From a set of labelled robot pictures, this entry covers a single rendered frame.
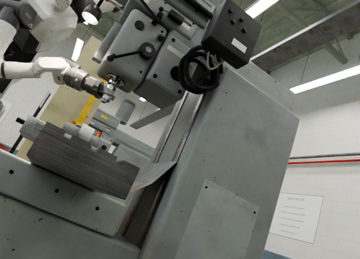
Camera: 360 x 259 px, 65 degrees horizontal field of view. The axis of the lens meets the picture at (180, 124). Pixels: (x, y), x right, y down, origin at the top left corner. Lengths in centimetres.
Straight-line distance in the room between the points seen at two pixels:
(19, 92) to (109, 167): 996
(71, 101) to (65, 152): 239
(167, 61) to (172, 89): 13
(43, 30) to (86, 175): 107
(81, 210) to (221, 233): 54
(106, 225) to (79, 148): 49
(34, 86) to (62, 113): 764
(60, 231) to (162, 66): 76
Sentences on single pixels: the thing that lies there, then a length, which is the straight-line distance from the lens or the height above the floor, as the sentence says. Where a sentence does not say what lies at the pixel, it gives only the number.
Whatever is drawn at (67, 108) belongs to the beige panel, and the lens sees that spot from 302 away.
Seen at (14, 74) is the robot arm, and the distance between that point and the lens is 137.
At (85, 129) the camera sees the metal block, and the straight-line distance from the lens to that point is 121.
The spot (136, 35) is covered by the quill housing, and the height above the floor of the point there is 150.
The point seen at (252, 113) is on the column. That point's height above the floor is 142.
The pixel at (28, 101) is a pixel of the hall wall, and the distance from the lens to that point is 1050.
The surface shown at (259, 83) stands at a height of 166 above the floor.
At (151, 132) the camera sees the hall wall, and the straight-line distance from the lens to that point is 1101.
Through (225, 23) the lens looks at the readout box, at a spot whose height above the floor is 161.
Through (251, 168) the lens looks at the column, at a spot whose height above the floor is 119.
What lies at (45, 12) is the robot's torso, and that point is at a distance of 161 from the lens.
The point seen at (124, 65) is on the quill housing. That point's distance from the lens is 125.
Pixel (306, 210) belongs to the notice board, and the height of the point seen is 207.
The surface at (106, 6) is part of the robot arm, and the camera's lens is 192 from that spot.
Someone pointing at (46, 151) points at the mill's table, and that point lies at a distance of 66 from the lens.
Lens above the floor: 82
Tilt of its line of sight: 20 degrees up
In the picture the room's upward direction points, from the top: 24 degrees clockwise
